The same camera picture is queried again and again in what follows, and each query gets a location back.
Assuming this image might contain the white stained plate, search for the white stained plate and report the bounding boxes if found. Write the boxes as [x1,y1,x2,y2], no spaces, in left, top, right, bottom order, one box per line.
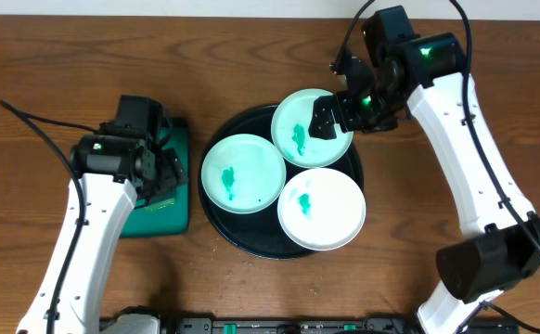
[277,168,366,251]

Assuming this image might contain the green yellow sponge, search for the green yellow sponge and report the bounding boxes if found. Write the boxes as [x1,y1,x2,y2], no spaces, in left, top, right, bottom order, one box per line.
[145,198,175,212]

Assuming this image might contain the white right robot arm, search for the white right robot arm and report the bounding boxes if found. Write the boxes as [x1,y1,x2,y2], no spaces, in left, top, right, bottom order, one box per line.
[308,6,540,333]

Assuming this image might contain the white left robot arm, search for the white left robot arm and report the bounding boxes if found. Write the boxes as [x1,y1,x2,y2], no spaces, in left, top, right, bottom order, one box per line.
[17,131,189,333]

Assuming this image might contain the green rectangular water tray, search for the green rectangular water tray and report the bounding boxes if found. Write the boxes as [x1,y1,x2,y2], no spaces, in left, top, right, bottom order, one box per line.
[121,117,190,238]

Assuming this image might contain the round black tray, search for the round black tray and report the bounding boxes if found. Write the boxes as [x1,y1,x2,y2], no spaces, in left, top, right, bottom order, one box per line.
[199,105,363,260]

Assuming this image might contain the mint green stained plate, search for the mint green stained plate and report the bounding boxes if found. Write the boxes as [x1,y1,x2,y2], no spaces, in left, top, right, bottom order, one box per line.
[271,88,354,168]

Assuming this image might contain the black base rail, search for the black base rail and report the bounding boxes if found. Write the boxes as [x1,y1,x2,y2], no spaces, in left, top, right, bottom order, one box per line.
[98,315,521,334]

